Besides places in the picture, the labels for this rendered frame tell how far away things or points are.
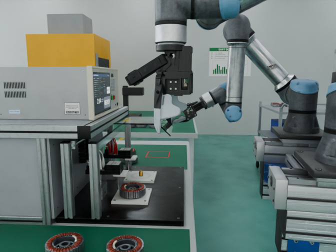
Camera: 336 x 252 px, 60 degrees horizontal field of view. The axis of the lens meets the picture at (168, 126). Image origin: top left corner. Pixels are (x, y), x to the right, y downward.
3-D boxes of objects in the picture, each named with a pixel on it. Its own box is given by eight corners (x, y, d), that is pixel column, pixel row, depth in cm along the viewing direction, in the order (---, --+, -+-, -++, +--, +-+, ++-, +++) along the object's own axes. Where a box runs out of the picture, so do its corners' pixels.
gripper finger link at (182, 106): (187, 124, 79) (185, 97, 72) (166, 123, 80) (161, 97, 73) (188, 116, 81) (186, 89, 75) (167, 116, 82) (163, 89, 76)
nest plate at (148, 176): (156, 173, 156) (156, 171, 156) (154, 183, 141) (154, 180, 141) (129, 172, 157) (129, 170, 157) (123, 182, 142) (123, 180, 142)
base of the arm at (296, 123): (313, 128, 139) (315, 107, 137) (324, 134, 124) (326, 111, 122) (280, 127, 141) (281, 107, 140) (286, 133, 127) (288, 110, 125)
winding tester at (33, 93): (119, 108, 155) (118, 69, 151) (94, 120, 112) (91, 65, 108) (47, 107, 157) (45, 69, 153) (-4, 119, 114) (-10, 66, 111)
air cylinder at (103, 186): (107, 193, 129) (107, 181, 129) (102, 200, 122) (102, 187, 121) (96, 192, 130) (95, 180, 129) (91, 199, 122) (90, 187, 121)
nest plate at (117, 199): (151, 190, 132) (151, 188, 132) (147, 205, 117) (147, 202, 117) (119, 190, 133) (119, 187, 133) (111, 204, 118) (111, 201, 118)
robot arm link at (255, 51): (297, 112, 137) (218, 27, 136) (288, 109, 152) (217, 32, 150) (318, 94, 135) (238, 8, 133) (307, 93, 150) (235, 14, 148)
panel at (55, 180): (104, 164, 171) (102, 114, 166) (54, 218, 106) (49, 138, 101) (102, 164, 171) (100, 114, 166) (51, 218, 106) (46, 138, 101)
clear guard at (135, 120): (172, 127, 160) (172, 116, 159) (170, 136, 136) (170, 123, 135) (114, 127, 161) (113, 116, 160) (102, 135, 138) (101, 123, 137)
